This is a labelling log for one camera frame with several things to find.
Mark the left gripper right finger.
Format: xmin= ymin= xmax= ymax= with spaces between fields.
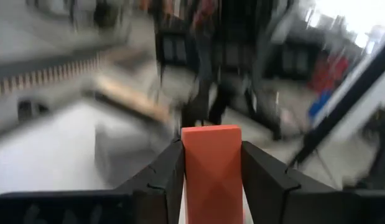
xmin=241 ymin=141 xmax=345 ymax=224

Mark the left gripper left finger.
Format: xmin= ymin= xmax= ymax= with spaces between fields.
xmin=116 ymin=138 xmax=185 ymax=224

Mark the long orange rectangular block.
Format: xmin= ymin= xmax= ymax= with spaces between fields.
xmin=181 ymin=124 xmax=244 ymax=224

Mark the person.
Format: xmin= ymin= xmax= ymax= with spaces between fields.
xmin=179 ymin=0 xmax=233 ymax=126

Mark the black hazard-striped floor mat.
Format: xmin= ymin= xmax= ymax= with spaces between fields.
xmin=0 ymin=46 xmax=101 ymax=98

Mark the black aluminium rig frame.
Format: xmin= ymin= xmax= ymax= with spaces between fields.
xmin=288 ymin=39 xmax=385 ymax=170

